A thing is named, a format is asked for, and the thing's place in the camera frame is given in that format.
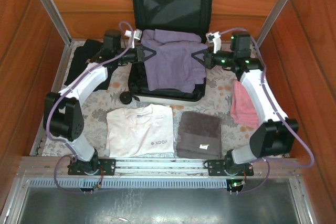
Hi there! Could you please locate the purple garment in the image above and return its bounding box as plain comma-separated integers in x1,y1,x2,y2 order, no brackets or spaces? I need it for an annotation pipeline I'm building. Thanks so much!
140,28,209,94

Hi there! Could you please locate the black garment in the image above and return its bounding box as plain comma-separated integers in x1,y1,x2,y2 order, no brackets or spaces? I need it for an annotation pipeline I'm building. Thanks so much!
64,39,119,91

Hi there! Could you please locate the white hard-shell suitcase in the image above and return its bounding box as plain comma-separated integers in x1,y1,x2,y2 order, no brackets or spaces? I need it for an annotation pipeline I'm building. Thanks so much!
119,0,213,104

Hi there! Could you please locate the pink towel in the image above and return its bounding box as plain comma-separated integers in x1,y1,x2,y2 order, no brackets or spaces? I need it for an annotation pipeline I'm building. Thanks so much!
230,79,260,130

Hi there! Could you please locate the grey towel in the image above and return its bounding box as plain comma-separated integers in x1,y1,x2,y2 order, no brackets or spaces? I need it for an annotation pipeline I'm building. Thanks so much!
175,111,223,161

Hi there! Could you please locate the white printed T-shirt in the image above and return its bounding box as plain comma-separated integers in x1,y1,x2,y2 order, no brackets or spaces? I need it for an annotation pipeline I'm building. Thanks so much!
104,103,175,158

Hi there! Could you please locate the floral tablecloth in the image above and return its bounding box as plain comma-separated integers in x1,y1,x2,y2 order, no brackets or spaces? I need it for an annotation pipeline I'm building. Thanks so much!
41,39,286,158

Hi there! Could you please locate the shiny metal sheet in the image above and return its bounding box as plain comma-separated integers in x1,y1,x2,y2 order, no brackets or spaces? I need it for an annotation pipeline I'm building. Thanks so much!
18,187,300,224

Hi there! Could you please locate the aluminium frame post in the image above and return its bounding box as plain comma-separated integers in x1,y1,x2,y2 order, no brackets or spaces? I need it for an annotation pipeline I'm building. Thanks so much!
25,0,73,48
254,0,305,49

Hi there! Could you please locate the grey table side rail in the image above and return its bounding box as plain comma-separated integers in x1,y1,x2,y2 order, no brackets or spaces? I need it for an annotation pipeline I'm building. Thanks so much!
29,45,71,156

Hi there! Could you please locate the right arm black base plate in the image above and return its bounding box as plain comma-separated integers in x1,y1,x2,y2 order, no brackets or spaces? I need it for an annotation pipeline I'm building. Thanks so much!
207,158,255,177

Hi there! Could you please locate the silver rail between bases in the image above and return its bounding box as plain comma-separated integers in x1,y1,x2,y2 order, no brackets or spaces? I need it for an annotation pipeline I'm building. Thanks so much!
114,158,209,175

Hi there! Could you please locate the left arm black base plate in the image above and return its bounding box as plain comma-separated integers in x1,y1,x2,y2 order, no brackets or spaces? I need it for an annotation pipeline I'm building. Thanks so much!
67,157,116,176

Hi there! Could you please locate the grey slotted cable duct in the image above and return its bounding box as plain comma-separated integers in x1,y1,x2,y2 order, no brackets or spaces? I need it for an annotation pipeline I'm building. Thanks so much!
26,177,292,190

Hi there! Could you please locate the small circuit board with wires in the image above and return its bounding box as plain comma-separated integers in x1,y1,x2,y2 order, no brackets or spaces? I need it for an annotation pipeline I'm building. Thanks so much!
90,174,106,192
228,178,247,193

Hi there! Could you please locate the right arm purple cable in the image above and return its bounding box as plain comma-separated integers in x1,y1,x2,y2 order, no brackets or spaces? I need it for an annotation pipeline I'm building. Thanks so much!
220,26,315,196

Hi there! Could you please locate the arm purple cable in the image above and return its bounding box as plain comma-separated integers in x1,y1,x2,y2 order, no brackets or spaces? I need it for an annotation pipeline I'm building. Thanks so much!
43,20,137,196
220,26,315,196

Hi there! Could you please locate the aluminium frame beam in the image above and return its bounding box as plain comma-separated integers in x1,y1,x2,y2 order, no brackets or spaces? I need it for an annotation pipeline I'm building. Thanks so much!
17,155,300,182

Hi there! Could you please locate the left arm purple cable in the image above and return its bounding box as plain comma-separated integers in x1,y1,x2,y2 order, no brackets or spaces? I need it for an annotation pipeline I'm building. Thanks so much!
43,20,137,196

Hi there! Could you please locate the aluminium frame bar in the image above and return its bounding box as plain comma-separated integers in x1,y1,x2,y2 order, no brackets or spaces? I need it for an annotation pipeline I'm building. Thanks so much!
0,178,29,224
288,178,316,224

